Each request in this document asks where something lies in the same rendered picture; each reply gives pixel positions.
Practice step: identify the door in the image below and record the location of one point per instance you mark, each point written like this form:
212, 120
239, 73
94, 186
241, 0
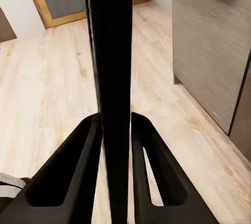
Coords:
58, 12

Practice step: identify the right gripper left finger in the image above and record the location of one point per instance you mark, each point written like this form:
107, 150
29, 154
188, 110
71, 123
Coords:
63, 189

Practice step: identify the dishwasher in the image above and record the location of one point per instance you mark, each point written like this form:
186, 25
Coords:
212, 53

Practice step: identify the poster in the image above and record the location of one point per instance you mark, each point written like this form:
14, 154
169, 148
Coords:
110, 36

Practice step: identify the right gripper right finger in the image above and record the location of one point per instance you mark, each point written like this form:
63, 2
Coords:
182, 203

